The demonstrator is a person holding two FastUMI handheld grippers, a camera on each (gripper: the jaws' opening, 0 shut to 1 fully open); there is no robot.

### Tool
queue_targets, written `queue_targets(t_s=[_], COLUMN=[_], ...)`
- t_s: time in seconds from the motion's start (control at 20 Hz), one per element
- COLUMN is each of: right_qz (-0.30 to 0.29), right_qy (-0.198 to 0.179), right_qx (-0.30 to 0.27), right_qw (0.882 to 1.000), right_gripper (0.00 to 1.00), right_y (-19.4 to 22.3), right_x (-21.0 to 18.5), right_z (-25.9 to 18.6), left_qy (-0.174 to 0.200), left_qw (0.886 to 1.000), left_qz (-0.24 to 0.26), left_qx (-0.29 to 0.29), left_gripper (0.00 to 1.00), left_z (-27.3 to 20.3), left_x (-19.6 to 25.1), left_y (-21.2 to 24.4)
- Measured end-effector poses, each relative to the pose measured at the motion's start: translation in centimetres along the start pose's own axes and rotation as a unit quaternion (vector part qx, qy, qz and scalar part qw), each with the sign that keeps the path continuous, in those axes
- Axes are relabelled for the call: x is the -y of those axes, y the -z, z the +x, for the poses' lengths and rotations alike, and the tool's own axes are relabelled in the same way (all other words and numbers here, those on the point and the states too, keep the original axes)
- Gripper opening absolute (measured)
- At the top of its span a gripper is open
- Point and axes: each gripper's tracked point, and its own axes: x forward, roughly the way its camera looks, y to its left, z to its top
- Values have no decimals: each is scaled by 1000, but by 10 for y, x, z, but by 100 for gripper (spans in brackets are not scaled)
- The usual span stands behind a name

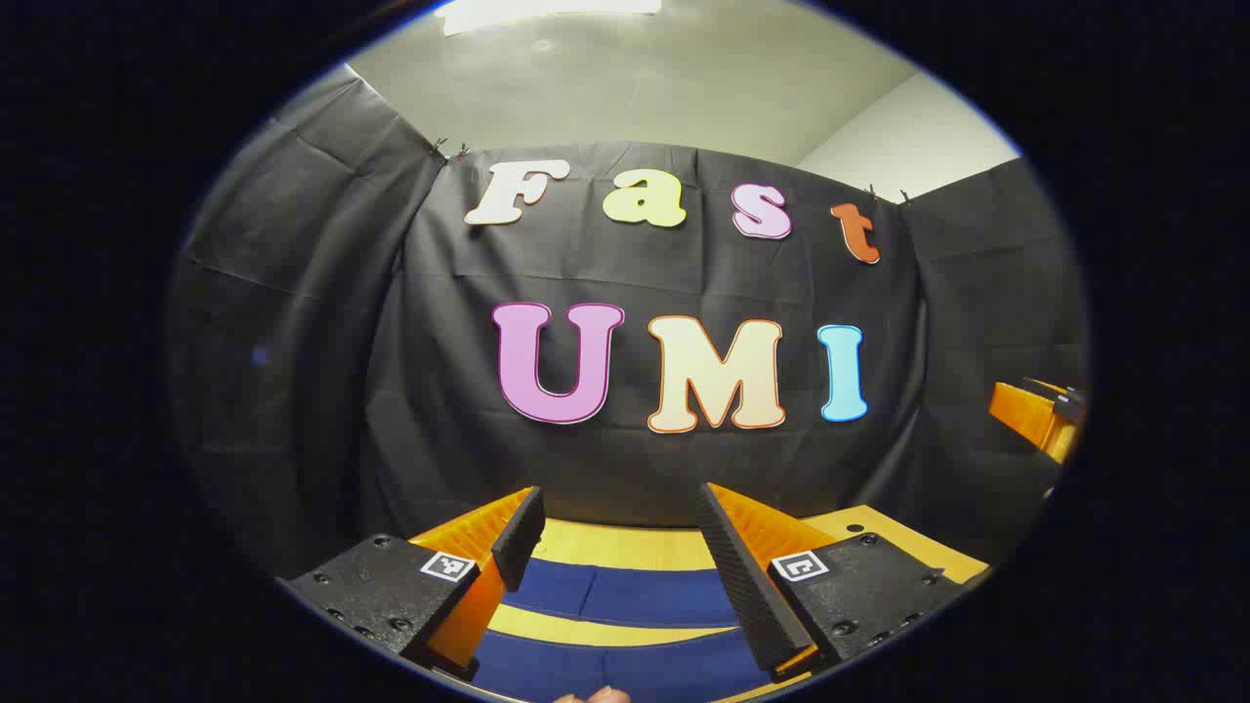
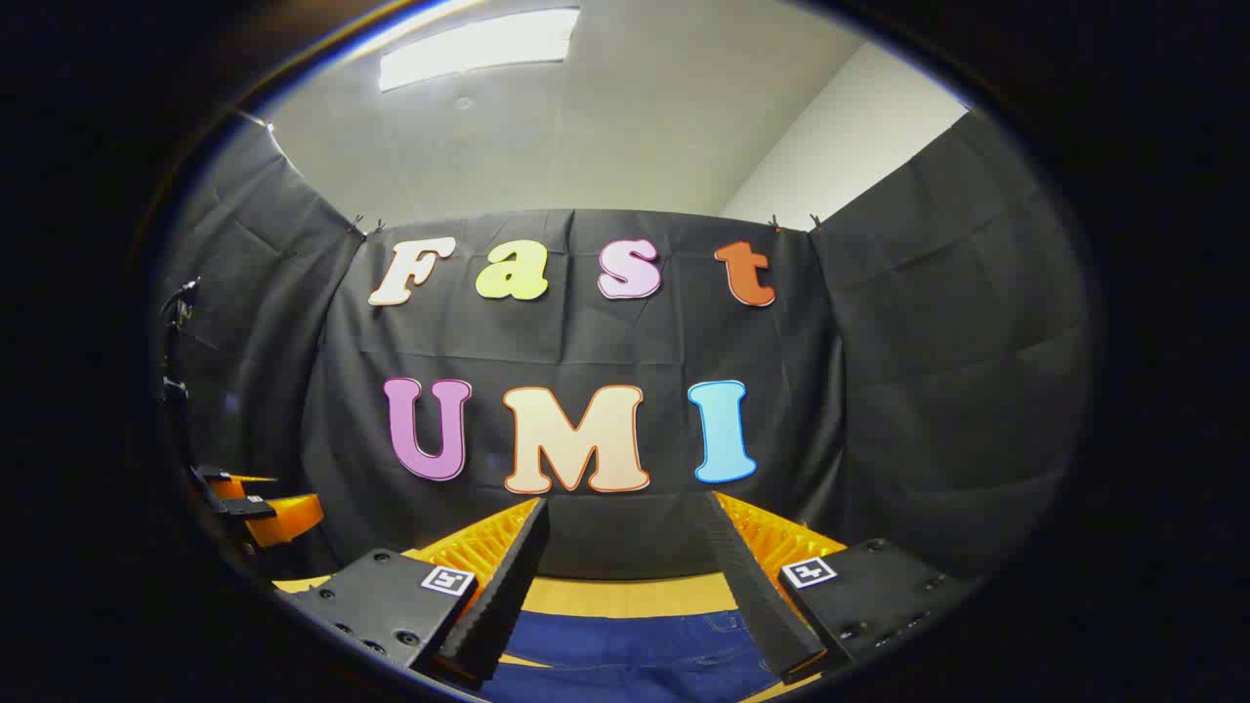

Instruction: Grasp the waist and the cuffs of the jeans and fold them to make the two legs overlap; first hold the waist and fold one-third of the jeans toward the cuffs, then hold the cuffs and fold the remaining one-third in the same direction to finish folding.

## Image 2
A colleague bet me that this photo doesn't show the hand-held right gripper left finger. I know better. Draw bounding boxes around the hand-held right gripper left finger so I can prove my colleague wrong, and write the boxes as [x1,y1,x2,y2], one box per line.
[276,496,551,689]

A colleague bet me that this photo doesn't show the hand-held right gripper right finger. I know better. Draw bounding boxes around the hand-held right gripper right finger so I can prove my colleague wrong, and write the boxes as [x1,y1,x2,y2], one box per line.
[703,490,980,684]

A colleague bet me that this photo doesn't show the white ceiling light panel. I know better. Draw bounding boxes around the white ceiling light panel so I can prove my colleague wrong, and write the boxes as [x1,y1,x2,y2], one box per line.
[378,8,583,93]

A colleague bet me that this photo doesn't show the black backdrop cloth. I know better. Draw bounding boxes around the black backdrop cloth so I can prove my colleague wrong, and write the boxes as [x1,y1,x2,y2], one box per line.
[156,107,1093,589]

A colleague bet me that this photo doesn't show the blue denim jeans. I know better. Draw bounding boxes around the blue denim jeans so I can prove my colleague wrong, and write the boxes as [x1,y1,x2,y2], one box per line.
[479,610,787,703]

